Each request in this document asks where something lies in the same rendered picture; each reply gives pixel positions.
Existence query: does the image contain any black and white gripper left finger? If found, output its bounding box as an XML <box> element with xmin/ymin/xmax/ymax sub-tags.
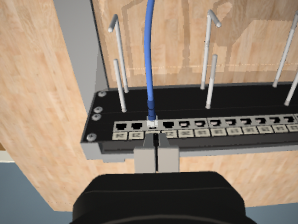
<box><xmin>134</xmin><ymin>133</ymin><xmax>157</xmax><ymax>173</ymax></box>

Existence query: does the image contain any black patch panel rack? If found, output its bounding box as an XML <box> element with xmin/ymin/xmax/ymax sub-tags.
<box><xmin>53</xmin><ymin>0</ymin><xmax>298</xmax><ymax>163</ymax></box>

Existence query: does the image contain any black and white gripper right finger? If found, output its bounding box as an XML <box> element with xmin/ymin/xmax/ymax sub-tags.
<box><xmin>156</xmin><ymin>133</ymin><xmax>180</xmax><ymax>173</ymax></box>

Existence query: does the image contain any blue patch cable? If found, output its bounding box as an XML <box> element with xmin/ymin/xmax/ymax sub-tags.
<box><xmin>144</xmin><ymin>0</ymin><xmax>155</xmax><ymax>109</ymax></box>

